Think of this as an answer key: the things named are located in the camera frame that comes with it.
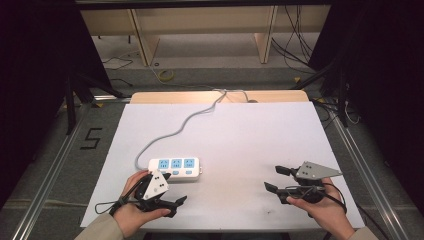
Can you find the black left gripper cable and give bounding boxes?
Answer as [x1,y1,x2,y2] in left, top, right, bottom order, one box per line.
[94,179,148,216]

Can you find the white power strip blue sockets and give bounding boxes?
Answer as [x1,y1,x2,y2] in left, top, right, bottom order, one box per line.
[147,157,204,183]

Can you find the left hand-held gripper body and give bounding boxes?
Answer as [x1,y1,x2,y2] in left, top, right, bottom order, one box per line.
[134,169,175,215]

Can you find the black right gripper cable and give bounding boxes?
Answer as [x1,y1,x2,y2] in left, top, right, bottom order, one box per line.
[284,182,392,240]

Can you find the person's left hand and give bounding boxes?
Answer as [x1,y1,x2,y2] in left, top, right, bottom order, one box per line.
[112,169,171,239]

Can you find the light wooden desk frame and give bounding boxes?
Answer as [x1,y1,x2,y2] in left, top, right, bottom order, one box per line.
[79,4,332,68]

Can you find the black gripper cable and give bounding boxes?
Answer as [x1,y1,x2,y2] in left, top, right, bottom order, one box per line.
[284,182,392,240]
[94,179,148,216]

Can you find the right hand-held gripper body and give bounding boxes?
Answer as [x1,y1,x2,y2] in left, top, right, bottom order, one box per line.
[288,161,344,205]

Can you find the light wooden table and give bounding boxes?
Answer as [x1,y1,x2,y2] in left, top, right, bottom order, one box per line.
[129,89,310,105]

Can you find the black metal stand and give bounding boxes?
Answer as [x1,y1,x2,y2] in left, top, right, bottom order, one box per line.
[292,58,352,128]
[64,70,125,136]

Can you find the bundle of black hanging cables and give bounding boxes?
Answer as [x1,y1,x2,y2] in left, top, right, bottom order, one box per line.
[271,4,318,75]

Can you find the white cable loop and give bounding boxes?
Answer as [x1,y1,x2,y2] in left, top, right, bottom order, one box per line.
[343,99,362,126]

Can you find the yellow tape roll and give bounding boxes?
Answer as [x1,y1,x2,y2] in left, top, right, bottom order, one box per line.
[157,68,175,82]

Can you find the thin black floor cable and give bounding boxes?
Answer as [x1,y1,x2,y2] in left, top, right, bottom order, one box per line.
[101,55,135,88]

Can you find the person's right hand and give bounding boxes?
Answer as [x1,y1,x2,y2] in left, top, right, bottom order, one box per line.
[286,177,356,240]

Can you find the grey power strip cable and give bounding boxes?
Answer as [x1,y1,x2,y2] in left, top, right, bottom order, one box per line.
[134,88,258,172]

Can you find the white board table cover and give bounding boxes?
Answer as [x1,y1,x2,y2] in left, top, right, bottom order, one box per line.
[80,101,366,232]

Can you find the aluminium floor rail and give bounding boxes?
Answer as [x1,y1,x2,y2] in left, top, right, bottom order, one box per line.
[329,109,412,240]
[12,102,92,240]

